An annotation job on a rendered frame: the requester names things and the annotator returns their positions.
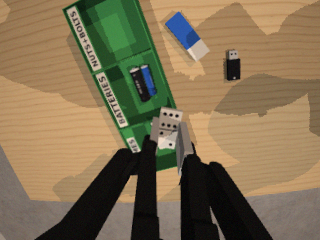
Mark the green three-compartment bin rack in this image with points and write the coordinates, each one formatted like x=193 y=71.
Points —
x=117 y=33

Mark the black usb stick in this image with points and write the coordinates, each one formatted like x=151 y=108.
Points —
x=233 y=66

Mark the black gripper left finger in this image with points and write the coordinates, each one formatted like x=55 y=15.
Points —
x=88 y=215

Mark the blue battery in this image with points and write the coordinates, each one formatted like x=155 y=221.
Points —
x=148 y=80

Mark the black aa battery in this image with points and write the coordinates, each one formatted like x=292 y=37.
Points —
x=140 y=84

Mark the blue and white eraser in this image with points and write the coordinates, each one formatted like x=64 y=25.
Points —
x=187 y=36

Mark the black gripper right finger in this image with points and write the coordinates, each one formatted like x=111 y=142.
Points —
x=236 y=218

